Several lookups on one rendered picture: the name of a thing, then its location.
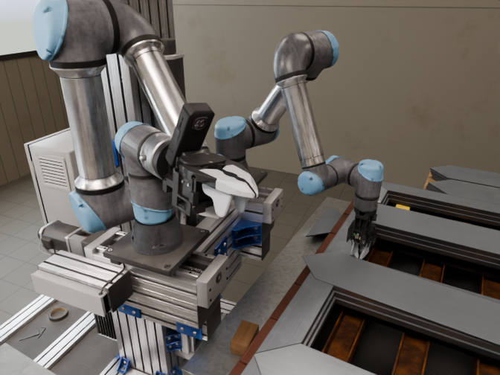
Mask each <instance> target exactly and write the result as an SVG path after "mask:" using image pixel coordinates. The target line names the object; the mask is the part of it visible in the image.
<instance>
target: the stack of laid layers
mask: <svg viewBox="0 0 500 375"><path fill-rule="evenodd" d="M389 202H391V203H394V204H398V205H404V206H408V207H412V208H418V209H421V210H425V211H431V212H435V213H439V214H445V215H448V216H452V217H458V218H462V219H468V220H472V221H476V222H482V223H485V224H489V225H495V226H498V227H500V214H497V213H493V212H490V211H483V210H479V209H476V208H469V207H465V206H461V205H455V204H451V203H447V202H441V201H437V200H433V199H427V198H423V197H419V196H412V195H408V194H404V193H398V192H394V191H390V190H388V191H387V193H386V195H385V196H384V198H383V200H382V202H381V203H380V204H383V205H387V204H388V203H389ZM374 225H375V226H376V228H375V231H377V234H376V238H380V239H383V240H388V241H391V242H394V243H399V244H403V245H406V246H411V247H414V248H417V249H422V250H425V251H430V252H434V253H436V254H442V255H445V256H448V257H453V258H456V259H459V260H464V261H467V262H471V263H476V264H478V265H482V266H487V267H490V268H493V269H498V270H500V254H494V253H491V252H488V251H482V250H479V249H474V248H470V247H467V246H462V245H458V244H455V243H450V242H447V241H443V240H438V239H435V238H431V237H426V236H423V235H419V234H414V233H411V232H407V231H402V230H399V229H395V228H389V227H386V226H383V225H377V224H374ZM389 269H391V268H389ZM394 270H396V269H394ZM396 271H399V270H396ZM399 272H401V271H399ZM403 273H406V272H403ZM406 274H408V275H412V274H409V273H406ZM412 276H415V277H418V278H422V277H419V276H416V275H412ZM422 279H424V280H427V281H431V282H434V283H438V284H440V285H443V286H447V287H450V288H453V289H456V290H459V291H462V292H466V293H469V294H471V295H475V296H478V297H481V298H485V299H487V300H490V301H495V302H497V303H500V300H499V299H495V298H491V297H488V296H486V295H481V294H478V293H475V292H470V291H468V290H465V289H460V288H457V287H455V286H450V285H447V284H444V283H440V282H437V281H433V280H429V279H427V278H422ZM335 303H336V304H340V305H342V306H345V307H348V308H351V309H353V310H357V311H360V312H361V313H365V314H368V315H372V316H374V317H376V318H380V319H382V320H385V321H389V322H391V323H393V324H397V325H400V326H402V327H406V328H408V329H410V330H414V331H417V332H419V333H422V334H425V335H427V336H431V337H434V338H436V339H440V340H442V341H445V342H448V343H451V344H454V345H457V346H459V347H463V348H466V349H468V350H471V351H474V352H476V353H480V354H483V355H485V356H489V357H491V358H494V359H497V360H500V345H497V344H494V343H492V342H488V341H486V340H483V339H480V338H477V337H475V336H471V335H469V334H467V333H463V332H461V331H459V330H455V329H452V328H450V327H447V326H444V325H442V324H439V323H436V322H433V321H430V320H428V319H425V318H422V317H420V316H417V315H414V314H411V313H409V312H405V311H403V310H399V309H397V308H395V307H391V306H388V305H387V304H383V303H380V302H378V301H375V300H372V299H370V298H366V297H364V296H361V295H358V294H356V293H354V292H350V291H347V290H346V289H342V288H340V287H337V286H333V288H332V290H331V292H330V294H329V295H328V297H327V299H326V301H325V302H324V304H323V306H322V308H321V309H320V311H319V313H318V315H317V316H316V318H315V320H314V322H313V323H312V325H311V327H310V329H309V330H308V332H307V334H306V336H305V337H304V340H303V341H302V343H301V344H304V345H306V346H308V347H312V346H313V344H314V342H315V340H316V338H317V336H318V334H319V333H320V331H321V329H322V327H323V325H324V323H325V321H326V320H327V317H328V315H329V314H330V312H331V310H332V308H333V306H334V304H335Z"/></svg>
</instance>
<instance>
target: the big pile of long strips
mask: <svg viewBox="0 0 500 375"><path fill-rule="evenodd" d="M430 170H431V175H432V179H434V180H435V181H436V182H429V183H428V184H427V186H426V189H425V190H430V191H434V192H438V193H445V194H449V195H453V196H460V197H464V198H468V199H475V200H479V201H483V202H490V203H494V204H498V205H500V173H493V172H489V171H484V170H476V169H471V168H466V167H459V166H454V165H448V166H441V167H430Z"/></svg>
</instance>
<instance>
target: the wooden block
mask: <svg viewBox="0 0 500 375"><path fill-rule="evenodd" d="M258 333H259V324H254V323H251V322H248V321H244V320H242V321H241V323H240V326H239V327H238V328H237V331H236V332H235V334H234V336H233V338H232V339H231V341H230V345H231V353H233V354H235V355H238V356H242V355H243V354H244V353H245V351H246V349H247V348H248V347H249V345H250V344H251V343H252V341H253V340H254V338H255V337H256V335H257V334H258Z"/></svg>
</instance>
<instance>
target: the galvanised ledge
mask: <svg viewBox="0 0 500 375"><path fill-rule="evenodd" d="M350 203H351V202H348V201H344V200H340V199H334V198H331V197H327V198H326V199H325V200H324V201H323V202H322V203H321V205H320V206H319V207H318V208H317V210H316V211H315V212H314V213H313V215H312V216H311V217H310V218H309V219H308V220H307V221H306V222H305V224H304V225H303V226H302V227H301V229H300V230H299V231H298V232H297V233H296V235H295V236H294V237H293V238H292V239H291V240H290V241H289V242H288V244H287V245H286V246H285V247H284V249H283V250H282V251H281V252H280V254H279V255H278V256H277V257H276V258H275V259H274V260H273V261H272V263H271V264H270V265H269V266H268V267H267V269H266V270H265V271H264V272H263V274H262V275H261V276H260V277H259V278H258V279H257V280H256V281H255V283H254V284H253V285H252V286H251V288H250V289H249V290H248V291H247V293H246V294H245V295H244V296H243V297H242V298H241V299H240V300H239V301H238V303H237V304H236V305H235V306H234V308H233V309H232V310H231V311H230V313H229V314H227V316H226V317H225V318H224V319H223V320H222V322H221V323H220V325H219V326H218V328H217V329H216V330H215V332H214V334H213V335H212V337H211V338H210V339H209V341H205V342H204V343H203V344H202V345H201V347H200V348H199V349H198V350H197V352H195V354H194V355H193V356H192V357H191V358H190V359H189V361H188V362H187V363H186V364H185V366H184V367H183V368H182V375H229V374H230V372H231V371H232V369H233V368H234V366H235V365H236V364H237V362H239V359H240V358H241V356H238V355H235V354H233V353H231V345H230V341H231V339H232V338H233V336H234V334H235V332H236V331H237V328H238V327H239V326H240V323H241V321H242V320H244V321H248V322H251V323H254V324H259V331H260V330H261V328H262V327H263V325H264V324H265V323H266V321H267V320H268V319H269V318H270V315H271V314H272V313H273V312H274V310H275V309H276V307H277V306H278V305H279V303H280V302H281V300H282V299H283V297H284V296H285V294H286V293H287V292H288V291H289V289H290V287H291V286H292V285H293V284H294V282H295V281H296V279H297V278H298V276H299V275H300V274H301V272H302V271H303V270H304V268H305V266H306V263H305V261H304V259H303V258H302V256H304V255H309V254H315V253H316V251H317V250H318V248H319V247H320V245H321V244H322V243H323V242H324V240H325V238H326V237H327V235H328V234H322V235H316V236H311V237H306V235H307V234H308V233H309V232H310V230H311V229H312V228H313V226H314V225H315V224H316V223H317V222H318V221H319V219H320V218H321V217H322V216H323V214H324V213H325V212H326V211H327V209H331V208H334V207H335V208H336V209H337V210H338V211H339V212H340V213H341V214H343V213H344V212H345V210H346V209H347V207H348V206H349V204H350Z"/></svg>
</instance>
